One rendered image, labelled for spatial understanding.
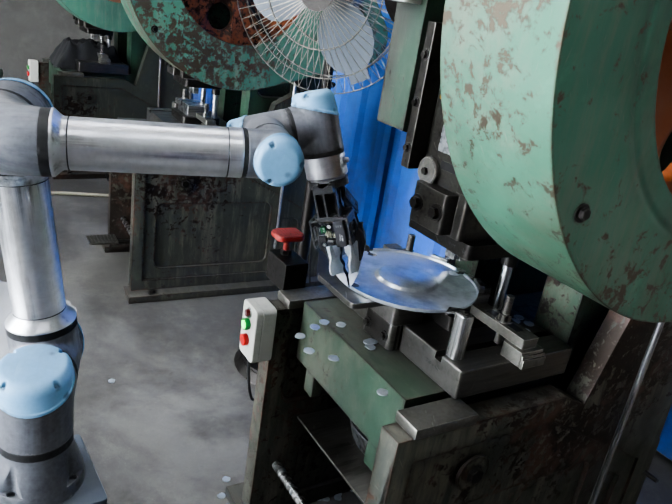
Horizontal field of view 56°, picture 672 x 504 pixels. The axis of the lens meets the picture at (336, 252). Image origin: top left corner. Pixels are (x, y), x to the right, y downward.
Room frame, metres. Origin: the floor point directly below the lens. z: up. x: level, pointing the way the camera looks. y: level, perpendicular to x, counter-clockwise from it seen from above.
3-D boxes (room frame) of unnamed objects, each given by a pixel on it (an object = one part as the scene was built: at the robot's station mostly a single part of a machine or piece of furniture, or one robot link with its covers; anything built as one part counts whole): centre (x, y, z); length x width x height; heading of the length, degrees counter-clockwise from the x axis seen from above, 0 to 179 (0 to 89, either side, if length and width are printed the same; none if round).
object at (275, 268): (1.39, 0.11, 0.62); 0.10 x 0.06 x 0.20; 34
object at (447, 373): (1.26, -0.26, 0.68); 0.45 x 0.30 x 0.06; 34
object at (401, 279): (1.19, -0.15, 0.78); 0.29 x 0.29 x 0.01
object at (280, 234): (1.41, 0.12, 0.72); 0.07 x 0.06 x 0.08; 124
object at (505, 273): (1.23, -0.35, 0.81); 0.02 x 0.02 x 0.14
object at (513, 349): (1.12, -0.35, 0.76); 0.17 x 0.06 x 0.10; 34
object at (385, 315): (1.16, -0.11, 0.72); 0.25 x 0.14 x 0.14; 124
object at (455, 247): (1.26, -0.26, 0.86); 0.20 x 0.16 x 0.05; 34
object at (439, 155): (1.24, -0.22, 1.04); 0.17 x 0.15 x 0.30; 124
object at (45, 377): (0.85, 0.44, 0.62); 0.13 x 0.12 x 0.14; 19
